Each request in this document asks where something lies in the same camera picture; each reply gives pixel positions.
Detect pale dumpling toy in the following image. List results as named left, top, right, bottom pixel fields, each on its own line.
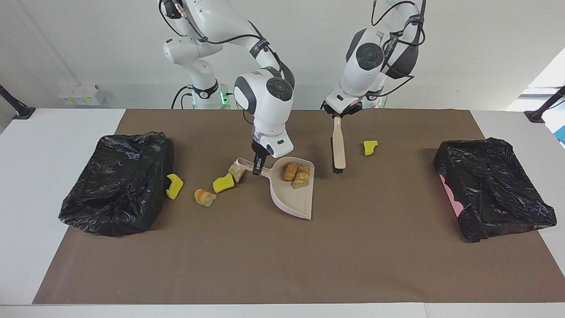
left=228, top=163, right=246, bottom=183

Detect beige hand brush black bristles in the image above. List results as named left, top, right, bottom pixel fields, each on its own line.
left=331, top=116, right=347, bottom=174

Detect pale croissant toy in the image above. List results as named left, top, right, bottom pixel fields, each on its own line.
left=292, top=166, right=311, bottom=189

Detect beige plastic dustpan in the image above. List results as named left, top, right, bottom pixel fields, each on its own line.
left=235, top=156, right=316, bottom=221

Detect orange striped croissant toy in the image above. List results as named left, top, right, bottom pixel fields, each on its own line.
left=194, top=189, right=218, bottom=207

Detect black bag lined pink bin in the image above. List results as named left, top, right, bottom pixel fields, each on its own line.
left=433, top=137, right=557, bottom=243

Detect brown paper table mat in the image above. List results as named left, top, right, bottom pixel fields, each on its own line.
left=32, top=109, right=565, bottom=305

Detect black clamp stand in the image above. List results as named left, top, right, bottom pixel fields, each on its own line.
left=524, top=85, right=565, bottom=124
left=0, top=84, right=36, bottom=120

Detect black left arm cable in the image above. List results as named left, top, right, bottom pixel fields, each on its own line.
left=371, top=0, right=426, bottom=98

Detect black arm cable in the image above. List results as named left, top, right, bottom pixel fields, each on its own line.
left=158, top=0, right=283, bottom=73
left=371, top=0, right=426, bottom=98

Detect black right base cable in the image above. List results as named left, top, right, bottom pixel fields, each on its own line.
left=171, top=85, right=195, bottom=110

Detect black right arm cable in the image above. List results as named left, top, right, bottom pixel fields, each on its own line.
left=158, top=0, right=283, bottom=73

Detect white wall socket box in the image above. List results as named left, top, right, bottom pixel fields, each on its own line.
left=58, top=84, right=105, bottom=106

